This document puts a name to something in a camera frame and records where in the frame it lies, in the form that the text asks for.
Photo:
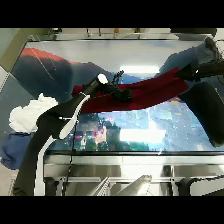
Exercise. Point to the white garment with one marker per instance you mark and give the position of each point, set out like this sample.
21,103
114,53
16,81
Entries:
28,115

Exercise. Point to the silver frame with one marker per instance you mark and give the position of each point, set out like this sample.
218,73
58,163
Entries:
133,166

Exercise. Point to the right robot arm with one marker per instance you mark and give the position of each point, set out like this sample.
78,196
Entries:
206,106

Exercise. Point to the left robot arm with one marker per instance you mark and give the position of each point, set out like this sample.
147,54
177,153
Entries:
50,123

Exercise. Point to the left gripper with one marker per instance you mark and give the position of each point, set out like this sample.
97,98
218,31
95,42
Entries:
122,94

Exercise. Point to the red T-shirt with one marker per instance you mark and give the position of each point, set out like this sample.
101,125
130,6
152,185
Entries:
150,91

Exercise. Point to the blue garment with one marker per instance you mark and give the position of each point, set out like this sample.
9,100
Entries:
15,150

